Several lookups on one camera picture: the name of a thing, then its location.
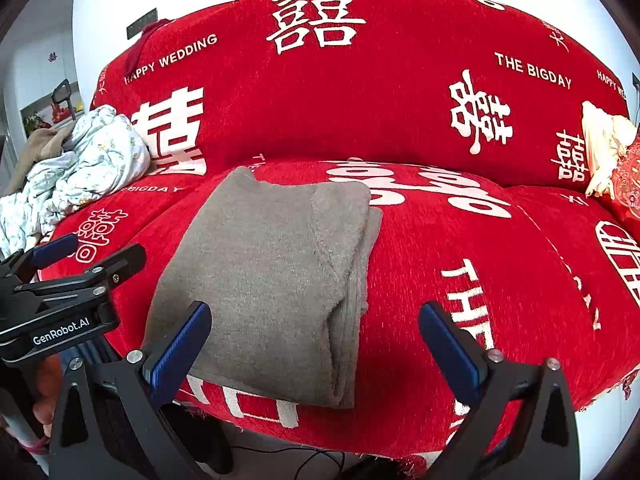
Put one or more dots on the dark red cloth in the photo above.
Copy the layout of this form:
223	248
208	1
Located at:
142	47

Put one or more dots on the white floral cloth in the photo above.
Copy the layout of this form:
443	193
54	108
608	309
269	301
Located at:
95	160

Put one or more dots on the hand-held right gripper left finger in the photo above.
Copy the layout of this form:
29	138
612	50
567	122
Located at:
177	355

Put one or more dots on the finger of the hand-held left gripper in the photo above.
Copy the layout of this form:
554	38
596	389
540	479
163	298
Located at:
55	251
122	260

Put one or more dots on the dark wall plate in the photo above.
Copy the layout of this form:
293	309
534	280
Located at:
142	23

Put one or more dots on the person's left hand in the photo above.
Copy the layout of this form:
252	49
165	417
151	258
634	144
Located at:
46	395

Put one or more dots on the red printed sofa cover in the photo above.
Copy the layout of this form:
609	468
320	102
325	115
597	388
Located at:
400	85

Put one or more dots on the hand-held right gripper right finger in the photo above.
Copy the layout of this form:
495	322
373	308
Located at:
450	355

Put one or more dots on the red embroidered cushion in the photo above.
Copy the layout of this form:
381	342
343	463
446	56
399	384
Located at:
627	180

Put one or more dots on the dark metal frame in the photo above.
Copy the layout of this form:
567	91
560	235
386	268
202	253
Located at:
62	91

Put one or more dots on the grey knit sweater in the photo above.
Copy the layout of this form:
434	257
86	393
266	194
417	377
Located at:
260	270

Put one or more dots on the brown cloth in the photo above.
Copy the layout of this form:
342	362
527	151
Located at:
40	150

